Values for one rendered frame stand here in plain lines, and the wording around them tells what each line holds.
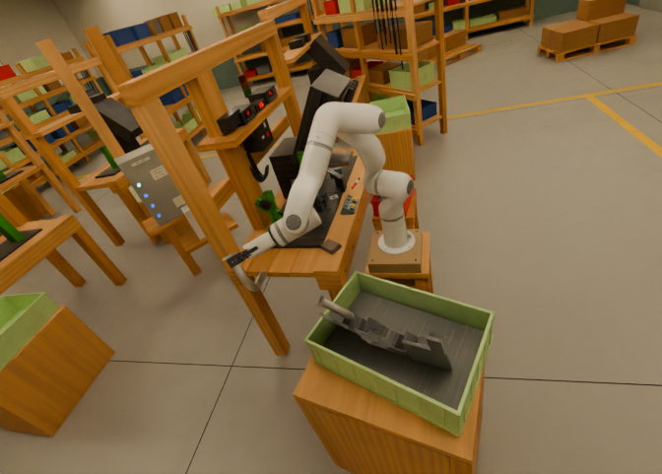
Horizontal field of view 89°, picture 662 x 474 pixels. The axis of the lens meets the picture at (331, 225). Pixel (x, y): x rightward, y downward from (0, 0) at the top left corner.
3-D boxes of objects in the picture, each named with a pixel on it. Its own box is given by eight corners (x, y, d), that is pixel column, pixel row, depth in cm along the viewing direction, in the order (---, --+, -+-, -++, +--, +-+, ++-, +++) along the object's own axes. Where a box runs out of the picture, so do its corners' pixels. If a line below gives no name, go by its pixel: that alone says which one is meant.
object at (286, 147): (318, 175, 259) (306, 134, 239) (307, 198, 236) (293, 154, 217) (297, 177, 265) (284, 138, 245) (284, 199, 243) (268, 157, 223)
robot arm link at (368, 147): (394, 203, 153) (364, 197, 162) (405, 182, 156) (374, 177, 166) (354, 121, 115) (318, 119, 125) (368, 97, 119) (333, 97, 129)
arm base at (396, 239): (412, 228, 180) (409, 200, 169) (417, 251, 165) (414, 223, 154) (377, 233, 184) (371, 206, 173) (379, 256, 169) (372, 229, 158)
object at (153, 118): (312, 152, 303) (277, 33, 247) (238, 271, 192) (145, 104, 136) (303, 153, 306) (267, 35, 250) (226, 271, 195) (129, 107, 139)
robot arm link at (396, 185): (386, 204, 170) (379, 164, 156) (421, 211, 160) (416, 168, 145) (374, 219, 164) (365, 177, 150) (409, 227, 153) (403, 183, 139)
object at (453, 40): (453, 49, 816) (453, 30, 790) (481, 50, 754) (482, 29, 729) (416, 66, 782) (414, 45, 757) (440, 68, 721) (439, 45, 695)
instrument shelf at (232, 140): (294, 91, 241) (292, 86, 239) (236, 147, 174) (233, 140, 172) (263, 97, 250) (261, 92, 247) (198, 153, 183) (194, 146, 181)
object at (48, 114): (131, 135, 908) (76, 45, 779) (29, 202, 662) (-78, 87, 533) (115, 138, 924) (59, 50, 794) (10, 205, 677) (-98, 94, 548)
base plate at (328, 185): (358, 157, 273) (358, 155, 272) (323, 247, 191) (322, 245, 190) (310, 162, 287) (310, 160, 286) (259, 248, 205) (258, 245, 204)
